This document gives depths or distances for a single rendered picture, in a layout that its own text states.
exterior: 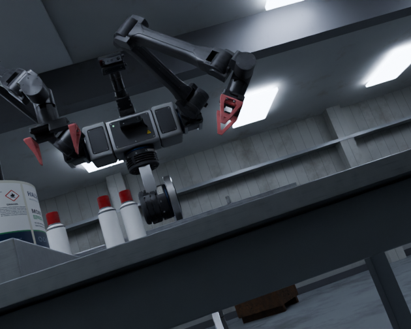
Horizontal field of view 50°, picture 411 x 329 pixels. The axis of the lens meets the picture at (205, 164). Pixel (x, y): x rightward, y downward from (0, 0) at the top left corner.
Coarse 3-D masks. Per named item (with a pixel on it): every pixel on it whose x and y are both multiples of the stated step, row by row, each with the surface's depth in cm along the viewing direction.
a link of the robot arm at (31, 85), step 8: (32, 72) 124; (24, 80) 114; (32, 80) 114; (40, 80) 114; (24, 88) 114; (32, 88) 114; (40, 88) 114; (16, 96) 122; (24, 96) 121; (32, 96) 114; (40, 96) 116; (48, 96) 119; (24, 104) 125
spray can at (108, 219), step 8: (104, 200) 123; (104, 208) 122; (112, 208) 122; (104, 216) 120; (112, 216) 121; (104, 224) 120; (112, 224) 120; (104, 232) 120; (112, 232) 119; (120, 232) 121; (104, 240) 120; (112, 240) 119; (120, 240) 119
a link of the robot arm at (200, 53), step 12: (144, 24) 149; (120, 36) 148; (132, 36) 146; (144, 36) 144; (156, 36) 143; (168, 36) 142; (156, 48) 145; (168, 48) 140; (180, 48) 138; (192, 48) 136; (204, 48) 135; (216, 48) 134; (192, 60) 137; (204, 60) 133; (216, 60) 132; (228, 60) 133
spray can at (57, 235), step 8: (48, 216) 121; (56, 216) 122; (48, 224) 121; (56, 224) 121; (48, 232) 119; (56, 232) 119; (64, 232) 120; (48, 240) 119; (56, 240) 118; (64, 240) 119; (56, 248) 118; (64, 248) 118
